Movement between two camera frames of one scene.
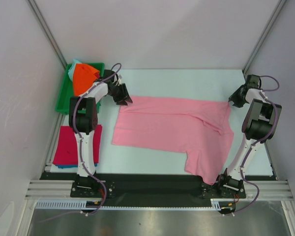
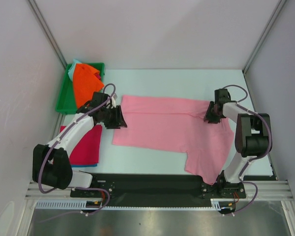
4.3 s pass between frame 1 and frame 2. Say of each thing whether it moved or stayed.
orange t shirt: stayed
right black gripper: moved
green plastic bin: stayed
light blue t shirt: stayed
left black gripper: moved
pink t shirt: stayed
